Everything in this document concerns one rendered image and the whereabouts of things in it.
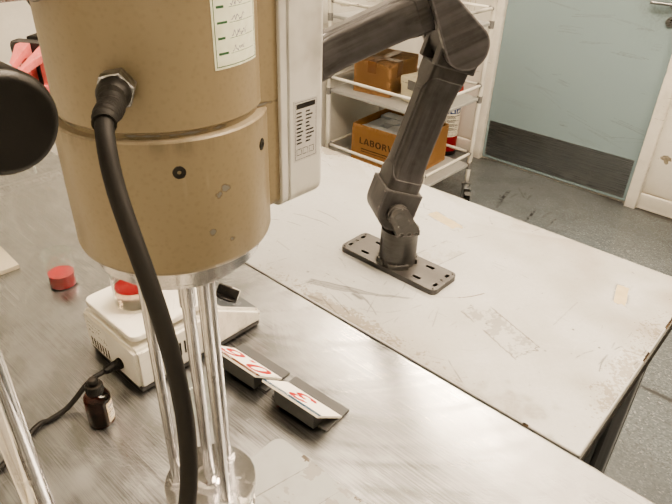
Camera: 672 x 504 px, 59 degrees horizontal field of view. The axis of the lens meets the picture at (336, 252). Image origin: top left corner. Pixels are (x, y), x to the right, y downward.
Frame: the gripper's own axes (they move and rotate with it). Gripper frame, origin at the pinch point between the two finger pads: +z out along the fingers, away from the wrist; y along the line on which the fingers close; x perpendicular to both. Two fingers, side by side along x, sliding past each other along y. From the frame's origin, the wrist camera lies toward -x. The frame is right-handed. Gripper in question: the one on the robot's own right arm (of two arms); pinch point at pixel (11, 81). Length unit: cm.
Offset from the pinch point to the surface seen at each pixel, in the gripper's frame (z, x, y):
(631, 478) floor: -59, 123, 123
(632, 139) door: -252, 87, 155
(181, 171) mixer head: 46, -12, 45
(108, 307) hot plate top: 14.3, 23.5, 17.2
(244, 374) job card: 15.3, 30.3, 35.3
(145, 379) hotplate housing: 19.3, 29.9, 23.7
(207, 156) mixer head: 45, -13, 46
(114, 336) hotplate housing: 17.0, 25.7, 19.1
